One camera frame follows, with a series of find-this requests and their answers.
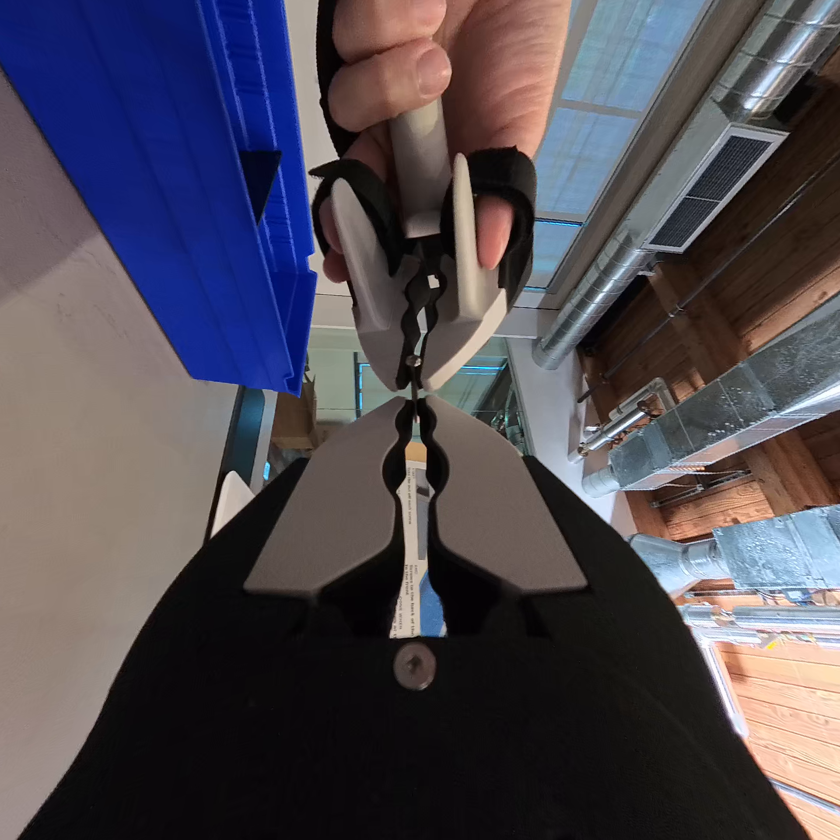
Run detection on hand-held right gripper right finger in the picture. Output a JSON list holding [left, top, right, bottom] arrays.
[[425, 394, 588, 635]]

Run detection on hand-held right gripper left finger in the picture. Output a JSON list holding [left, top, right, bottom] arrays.
[[244, 395, 411, 634]]

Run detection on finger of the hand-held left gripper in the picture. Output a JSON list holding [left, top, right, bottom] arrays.
[[330, 177, 427, 391], [416, 153, 509, 392]]

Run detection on blue plastic bin with divider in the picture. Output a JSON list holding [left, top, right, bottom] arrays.
[[0, 0, 319, 398]]

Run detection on person's left hand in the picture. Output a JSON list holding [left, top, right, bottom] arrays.
[[319, 0, 573, 284]]

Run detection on instruction sheet on stand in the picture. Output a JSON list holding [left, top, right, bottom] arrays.
[[209, 471, 257, 540]]

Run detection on printed instruction poster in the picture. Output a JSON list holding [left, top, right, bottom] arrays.
[[387, 441, 448, 641]]

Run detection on large glass window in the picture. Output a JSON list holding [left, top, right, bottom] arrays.
[[525, 0, 713, 293]]

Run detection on ceiling air vent unit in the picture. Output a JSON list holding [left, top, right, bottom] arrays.
[[640, 121, 788, 253]]

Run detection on silver ceiling pipes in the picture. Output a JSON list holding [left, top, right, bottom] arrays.
[[681, 602, 840, 652]]

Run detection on silver spiral ceiling duct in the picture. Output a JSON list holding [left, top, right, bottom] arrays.
[[533, 0, 840, 371]]

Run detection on rectangular foil ceiling duct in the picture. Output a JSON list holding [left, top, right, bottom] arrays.
[[581, 315, 840, 500], [630, 505, 840, 598]]

